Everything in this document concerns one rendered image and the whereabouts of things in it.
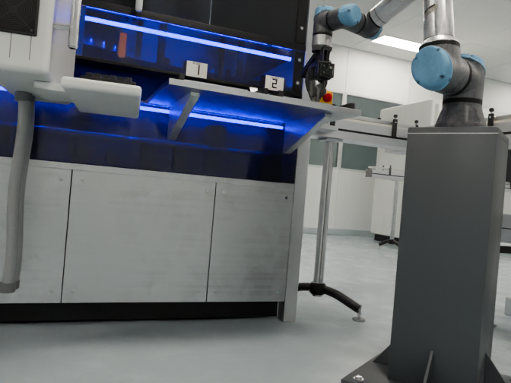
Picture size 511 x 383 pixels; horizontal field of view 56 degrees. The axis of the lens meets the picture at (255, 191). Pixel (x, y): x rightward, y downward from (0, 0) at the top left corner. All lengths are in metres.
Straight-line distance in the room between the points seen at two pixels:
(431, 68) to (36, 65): 1.06
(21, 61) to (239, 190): 1.00
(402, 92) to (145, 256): 6.94
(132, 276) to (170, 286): 0.16
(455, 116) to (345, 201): 6.17
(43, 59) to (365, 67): 7.00
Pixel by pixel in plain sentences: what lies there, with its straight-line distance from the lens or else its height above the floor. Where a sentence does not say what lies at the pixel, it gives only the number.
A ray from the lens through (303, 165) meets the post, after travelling 2.10.
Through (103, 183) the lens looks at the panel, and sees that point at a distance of 1.87.
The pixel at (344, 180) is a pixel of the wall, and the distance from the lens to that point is 7.64.
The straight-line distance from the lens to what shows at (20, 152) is 1.63.
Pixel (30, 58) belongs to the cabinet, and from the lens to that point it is 1.35.
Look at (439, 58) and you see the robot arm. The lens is 1.48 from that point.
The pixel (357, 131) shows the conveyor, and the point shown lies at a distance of 2.38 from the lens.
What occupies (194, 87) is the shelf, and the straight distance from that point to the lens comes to 1.54.
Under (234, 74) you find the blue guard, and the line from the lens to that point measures 2.02.
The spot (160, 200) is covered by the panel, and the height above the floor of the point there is 0.49.
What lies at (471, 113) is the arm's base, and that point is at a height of 0.84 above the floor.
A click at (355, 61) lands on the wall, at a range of 7.96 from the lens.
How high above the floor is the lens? 0.55
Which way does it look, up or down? level
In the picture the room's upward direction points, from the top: 5 degrees clockwise
